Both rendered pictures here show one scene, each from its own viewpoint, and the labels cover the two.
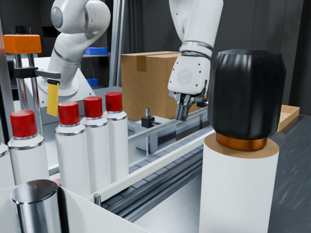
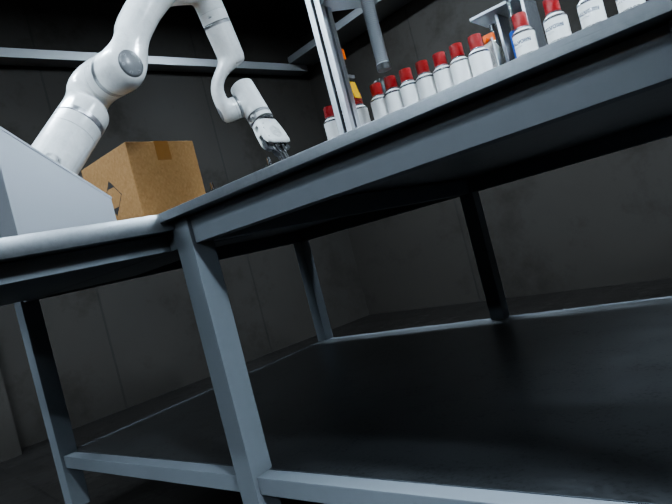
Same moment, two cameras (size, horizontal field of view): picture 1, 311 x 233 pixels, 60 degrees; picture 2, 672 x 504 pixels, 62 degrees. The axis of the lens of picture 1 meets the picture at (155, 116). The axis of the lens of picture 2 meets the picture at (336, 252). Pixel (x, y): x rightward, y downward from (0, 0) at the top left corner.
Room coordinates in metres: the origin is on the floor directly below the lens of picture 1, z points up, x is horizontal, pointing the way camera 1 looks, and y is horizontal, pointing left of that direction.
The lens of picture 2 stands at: (0.60, 1.78, 0.65)
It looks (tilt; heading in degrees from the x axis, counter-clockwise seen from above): 0 degrees down; 270
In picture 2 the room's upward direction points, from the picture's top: 14 degrees counter-clockwise
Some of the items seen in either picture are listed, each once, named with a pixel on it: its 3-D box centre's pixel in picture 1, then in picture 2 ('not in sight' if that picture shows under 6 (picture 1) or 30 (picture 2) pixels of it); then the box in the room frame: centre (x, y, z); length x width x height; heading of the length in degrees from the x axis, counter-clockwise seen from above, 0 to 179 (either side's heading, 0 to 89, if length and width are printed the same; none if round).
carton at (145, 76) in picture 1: (165, 85); (146, 195); (1.16, -0.04, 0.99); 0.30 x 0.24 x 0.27; 139
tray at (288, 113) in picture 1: (260, 113); not in sight; (1.19, -0.48, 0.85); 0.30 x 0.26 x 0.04; 140
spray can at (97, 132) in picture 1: (96, 149); not in sight; (0.48, 0.11, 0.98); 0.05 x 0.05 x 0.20
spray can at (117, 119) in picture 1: (115, 141); (336, 139); (0.52, 0.08, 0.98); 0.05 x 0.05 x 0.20
